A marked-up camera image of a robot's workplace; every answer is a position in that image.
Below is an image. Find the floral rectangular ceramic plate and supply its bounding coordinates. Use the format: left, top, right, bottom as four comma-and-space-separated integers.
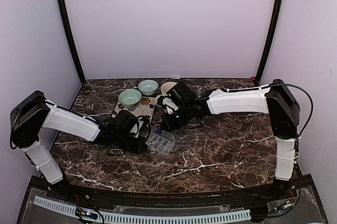
111, 96, 155, 120

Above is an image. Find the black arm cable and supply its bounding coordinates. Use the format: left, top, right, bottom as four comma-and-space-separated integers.
268, 84, 316, 140

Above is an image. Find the light green ceramic bowl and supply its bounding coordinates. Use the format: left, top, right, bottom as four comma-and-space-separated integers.
118, 89, 142, 109

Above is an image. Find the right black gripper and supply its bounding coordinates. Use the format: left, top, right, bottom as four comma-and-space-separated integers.
161, 104, 193, 133

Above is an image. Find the white slotted cable duct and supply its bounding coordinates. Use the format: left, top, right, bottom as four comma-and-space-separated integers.
33, 196, 251, 224

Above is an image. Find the right black frame post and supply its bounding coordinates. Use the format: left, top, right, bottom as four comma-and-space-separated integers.
251, 0, 282, 86

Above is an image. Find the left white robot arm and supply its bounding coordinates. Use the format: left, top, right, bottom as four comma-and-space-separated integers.
9, 90, 151, 201

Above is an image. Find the black frame post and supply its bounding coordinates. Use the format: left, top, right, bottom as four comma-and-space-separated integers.
57, 0, 86, 85
251, 0, 282, 86

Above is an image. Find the clear plastic pill organizer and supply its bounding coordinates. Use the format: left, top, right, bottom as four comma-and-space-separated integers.
146, 126, 175, 155

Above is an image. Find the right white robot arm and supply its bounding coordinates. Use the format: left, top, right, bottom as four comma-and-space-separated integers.
156, 79, 300, 200

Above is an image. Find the cream ceramic mug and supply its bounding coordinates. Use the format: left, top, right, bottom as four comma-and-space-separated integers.
155, 82, 177, 107

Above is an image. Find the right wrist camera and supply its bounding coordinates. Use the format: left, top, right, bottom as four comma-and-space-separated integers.
157, 96, 179, 114

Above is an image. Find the blue striped ceramic bowl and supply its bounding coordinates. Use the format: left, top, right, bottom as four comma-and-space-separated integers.
138, 79, 158, 96

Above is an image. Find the black front rail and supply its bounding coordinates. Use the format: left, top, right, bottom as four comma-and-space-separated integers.
49, 182, 299, 208

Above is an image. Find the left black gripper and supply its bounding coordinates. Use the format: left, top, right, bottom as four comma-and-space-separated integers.
114, 131, 147, 154

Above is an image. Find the left black frame post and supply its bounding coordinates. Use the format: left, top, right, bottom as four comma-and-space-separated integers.
57, 0, 86, 85

